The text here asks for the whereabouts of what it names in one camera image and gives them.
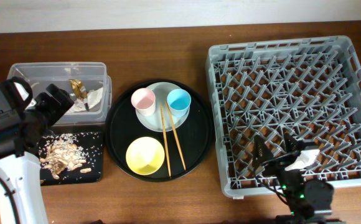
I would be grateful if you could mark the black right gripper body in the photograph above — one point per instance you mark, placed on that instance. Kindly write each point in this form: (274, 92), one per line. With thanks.
(276, 163)

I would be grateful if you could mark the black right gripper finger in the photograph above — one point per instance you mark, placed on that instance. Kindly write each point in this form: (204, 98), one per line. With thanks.
(261, 152)
(292, 144)

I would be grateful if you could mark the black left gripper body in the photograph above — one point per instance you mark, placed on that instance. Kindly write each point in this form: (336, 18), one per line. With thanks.
(37, 113)

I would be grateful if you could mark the white wrapper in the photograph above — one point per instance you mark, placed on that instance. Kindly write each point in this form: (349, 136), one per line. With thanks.
(94, 98)

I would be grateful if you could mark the brown gold snack wrapper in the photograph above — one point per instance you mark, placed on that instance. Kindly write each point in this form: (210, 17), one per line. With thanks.
(79, 89)

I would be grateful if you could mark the food scraps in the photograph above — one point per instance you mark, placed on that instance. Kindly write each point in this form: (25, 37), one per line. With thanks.
(63, 155)

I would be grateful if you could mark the yellow bowl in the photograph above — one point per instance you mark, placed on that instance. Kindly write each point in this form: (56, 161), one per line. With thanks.
(145, 156)

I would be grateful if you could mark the wooden chopstick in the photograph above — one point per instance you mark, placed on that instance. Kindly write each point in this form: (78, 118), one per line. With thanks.
(165, 141)
(176, 136)

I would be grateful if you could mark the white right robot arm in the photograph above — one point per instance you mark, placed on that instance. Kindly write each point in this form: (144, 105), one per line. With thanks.
(309, 201)

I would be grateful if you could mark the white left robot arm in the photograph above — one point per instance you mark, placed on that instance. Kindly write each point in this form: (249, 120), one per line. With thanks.
(20, 192)

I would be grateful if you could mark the grey dishwasher rack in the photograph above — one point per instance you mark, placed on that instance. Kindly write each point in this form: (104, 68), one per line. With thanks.
(309, 88)

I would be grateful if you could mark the clear plastic bin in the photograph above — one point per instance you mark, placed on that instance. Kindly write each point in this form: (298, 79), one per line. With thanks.
(93, 75)

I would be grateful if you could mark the black rectangular tray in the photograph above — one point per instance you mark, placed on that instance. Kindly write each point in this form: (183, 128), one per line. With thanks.
(84, 177)

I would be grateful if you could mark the pink cup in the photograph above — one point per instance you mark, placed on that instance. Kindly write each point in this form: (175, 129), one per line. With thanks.
(144, 101)

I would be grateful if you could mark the blue cup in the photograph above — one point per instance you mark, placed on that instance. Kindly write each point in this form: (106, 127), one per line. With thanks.
(179, 102)

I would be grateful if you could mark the black round tray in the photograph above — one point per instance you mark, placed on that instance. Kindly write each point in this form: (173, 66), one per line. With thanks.
(195, 135)

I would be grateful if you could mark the grey plate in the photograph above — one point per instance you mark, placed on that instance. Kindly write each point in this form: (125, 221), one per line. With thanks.
(153, 121)

